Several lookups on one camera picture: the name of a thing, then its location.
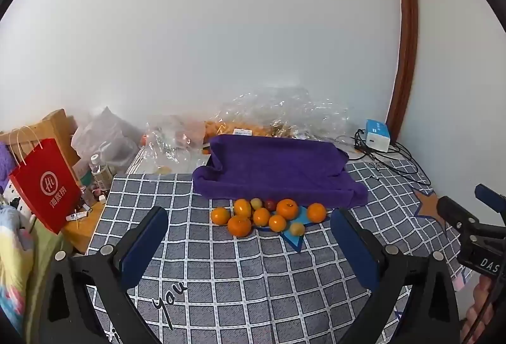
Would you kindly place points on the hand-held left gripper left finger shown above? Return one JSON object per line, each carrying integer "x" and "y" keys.
{"x": 144, "y": 249}

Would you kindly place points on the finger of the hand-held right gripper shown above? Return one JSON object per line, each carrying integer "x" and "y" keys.
{"x": 490, "y": 195}
{"x": 454, "y": 211}

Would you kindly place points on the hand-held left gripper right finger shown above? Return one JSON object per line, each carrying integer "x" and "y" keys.
{"x": 355, "y": 249}

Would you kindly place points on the orange tangerine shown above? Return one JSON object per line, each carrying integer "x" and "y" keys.
{"x": 316, "y": 212}
{"x": 287, "y": 208}
{"x": 261, "y": 216}
{"x": 277, "y": 223}
{"x": 239, "y": 226}
{"x": 242, "y": 207}
{"x": 220, "y": 216}

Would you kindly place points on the small yellow-green plum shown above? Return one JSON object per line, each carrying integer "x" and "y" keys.
{"x": 297, "y": 228}
{"x": 256, "y": 203}

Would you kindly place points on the small red plum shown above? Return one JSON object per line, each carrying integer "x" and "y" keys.
{"x": 270, "y": 204}

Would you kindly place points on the purple towel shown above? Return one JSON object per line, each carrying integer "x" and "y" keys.
{"x": 276, "y": 170}

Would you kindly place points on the person's right hand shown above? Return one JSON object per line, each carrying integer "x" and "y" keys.
{"x": 471, "y": 318}

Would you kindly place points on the wooden nightstand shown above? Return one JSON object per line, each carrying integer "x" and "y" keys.
{"x": 85, "y": 229}

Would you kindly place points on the white tube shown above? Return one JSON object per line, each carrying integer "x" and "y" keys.
{"x": 78, "y": 215}

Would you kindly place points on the clear plastic bottle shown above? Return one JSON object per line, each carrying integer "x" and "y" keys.
{"x": 101, "y": 172}

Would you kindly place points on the grey checkered bed sheet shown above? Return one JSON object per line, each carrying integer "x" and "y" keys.
{"x": 245, "y": 280}

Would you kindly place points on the white and blue box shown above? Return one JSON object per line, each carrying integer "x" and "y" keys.
{"x": 377, "y": 134}

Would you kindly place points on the small clear plastic bag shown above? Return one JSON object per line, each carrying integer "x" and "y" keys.
{"x": 170, "y": 142}

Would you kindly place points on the red paper bag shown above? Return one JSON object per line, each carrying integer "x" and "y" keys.
{"x": 45, "y": 189}

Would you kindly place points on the grey plastic bag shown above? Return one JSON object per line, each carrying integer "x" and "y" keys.
{"x": 104, "y": 138}

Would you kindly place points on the colourful printed blanket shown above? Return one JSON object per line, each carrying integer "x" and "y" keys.
{"x": 16, "y": 269}

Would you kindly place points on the brown cardboard box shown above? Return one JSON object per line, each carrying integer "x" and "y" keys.
{"x": 59, "y": 130}

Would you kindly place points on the large crumpled clear plastic bag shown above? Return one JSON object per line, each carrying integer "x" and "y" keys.
{"x": 284, "y": 110}

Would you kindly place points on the purple cloth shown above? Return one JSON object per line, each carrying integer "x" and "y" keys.
{"x": 3, "y": 166}

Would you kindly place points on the brown wooden door frame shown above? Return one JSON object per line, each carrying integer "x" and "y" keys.
{"x": 407, "y": 31}

